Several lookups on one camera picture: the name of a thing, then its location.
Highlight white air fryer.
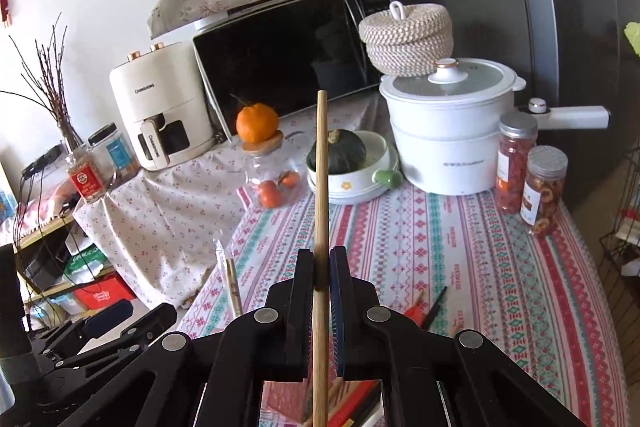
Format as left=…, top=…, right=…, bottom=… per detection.
left=109, top=41, right=215, bottom=171

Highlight wooden shelf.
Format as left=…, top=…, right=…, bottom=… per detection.
left=15, top=212, right=121, bottom=303

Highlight green leafy vegetable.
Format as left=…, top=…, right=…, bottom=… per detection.
left=624, top=21, right=640, bottom=58

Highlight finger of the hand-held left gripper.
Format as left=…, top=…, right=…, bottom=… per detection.
left=52, top=303, right=179, bottom=372
left=35, top=298, right=135, bottom=350

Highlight black lid jar blue label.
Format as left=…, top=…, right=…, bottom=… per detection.
left=88, top=124, right=141, bottom=185

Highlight pink package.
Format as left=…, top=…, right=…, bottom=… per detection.
left=15, top=187, right=81, bottom=233

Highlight striped patterned tablecloth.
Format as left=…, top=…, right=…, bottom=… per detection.
left=175, top=177, right=631, bottom=427

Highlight jar of dried fruit rings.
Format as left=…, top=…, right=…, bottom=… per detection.
left=520, top=146, right=569, bottom=236

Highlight orange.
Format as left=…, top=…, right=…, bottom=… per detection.
left=230, top=94, right=280, bottom=144

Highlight white electric pot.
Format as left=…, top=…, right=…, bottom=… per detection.
left=379, top=57, right=612, bottom=196

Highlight glass jar with wooden lid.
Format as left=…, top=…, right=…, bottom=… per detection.
left=241, top=132, right=308, bottom=209

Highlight jar of red dried fruit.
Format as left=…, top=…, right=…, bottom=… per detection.
left=496, top=112, right=539, bottom=214

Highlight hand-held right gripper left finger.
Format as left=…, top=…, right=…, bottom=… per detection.
left=65, top=248, right=318, bottom=427

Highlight red box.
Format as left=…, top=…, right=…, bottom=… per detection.
left=75, top=274, right=137, bottom=311

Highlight green pumpkin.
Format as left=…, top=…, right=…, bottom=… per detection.
left=306, top=129, right=367, bottom=175

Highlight white dish with green handle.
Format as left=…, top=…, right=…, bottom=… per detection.
left=306, top=130, right=403, bottom=206

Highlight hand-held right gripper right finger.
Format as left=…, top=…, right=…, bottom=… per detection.
left=328, top=247, right=586, bottom=427

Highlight black power strip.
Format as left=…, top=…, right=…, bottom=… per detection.
left=21, top=146, right=62, bottom=178

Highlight black wire rack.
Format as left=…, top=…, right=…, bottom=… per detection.
left=597, top=147, right=640, bottom=293

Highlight printed wooden chopstick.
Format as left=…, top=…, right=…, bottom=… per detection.
left=225, top=258, right=245, bottom=321

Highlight black microwave oven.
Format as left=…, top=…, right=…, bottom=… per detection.
left=192, top=0, right=396, bottom=140

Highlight small floral tablecloth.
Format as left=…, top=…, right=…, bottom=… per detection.
left=74, top=92, right=391, bottom=308

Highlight clear chopstick holder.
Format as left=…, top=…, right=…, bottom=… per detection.
left=214, top=237, right=247, bottom=323

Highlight glass pot lid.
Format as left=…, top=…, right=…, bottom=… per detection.
left=382, top=58, right=513, bottom=96

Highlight red chopstick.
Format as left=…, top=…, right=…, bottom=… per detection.
left=327, top=381, right=382, bottom=427
left=404, top=289, right=426, bottom=325

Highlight woven basket with lid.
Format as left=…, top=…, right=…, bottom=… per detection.
left=358, top=1, right=455, bottom=78

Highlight dried branches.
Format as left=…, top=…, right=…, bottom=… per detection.
left=0, top=13, right=86, bottom=152

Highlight grey refrigerator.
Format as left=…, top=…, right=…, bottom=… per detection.
left=367, top=0, right=640, bottom=228

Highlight glass jar with red label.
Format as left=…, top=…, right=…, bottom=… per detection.
left=65, top=146, right=110, bottom=205

